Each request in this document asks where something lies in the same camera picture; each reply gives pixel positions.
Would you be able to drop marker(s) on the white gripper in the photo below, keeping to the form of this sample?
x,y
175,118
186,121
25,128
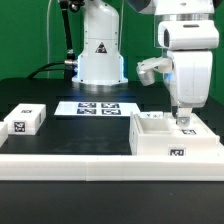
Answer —
x,y
188,45

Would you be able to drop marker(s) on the white cabinet body box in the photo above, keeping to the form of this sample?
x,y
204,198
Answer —
x,y
153,137

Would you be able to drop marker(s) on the white cabinet door panel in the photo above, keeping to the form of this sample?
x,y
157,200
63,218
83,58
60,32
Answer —
x,y
151,115

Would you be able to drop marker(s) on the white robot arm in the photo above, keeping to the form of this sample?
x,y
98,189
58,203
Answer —
x,y
108,45

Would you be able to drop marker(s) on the white cabinet top block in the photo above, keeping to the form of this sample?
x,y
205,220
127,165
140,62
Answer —
x,y
25,119

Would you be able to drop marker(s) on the white marker base sheet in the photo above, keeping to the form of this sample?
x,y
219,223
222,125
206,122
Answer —
x,y
108,109

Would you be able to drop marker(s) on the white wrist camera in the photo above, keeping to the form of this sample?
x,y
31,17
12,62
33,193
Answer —
x,y
147,68

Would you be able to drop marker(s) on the white U-shaped fence frame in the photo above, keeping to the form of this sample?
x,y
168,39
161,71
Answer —
x,y
74,150

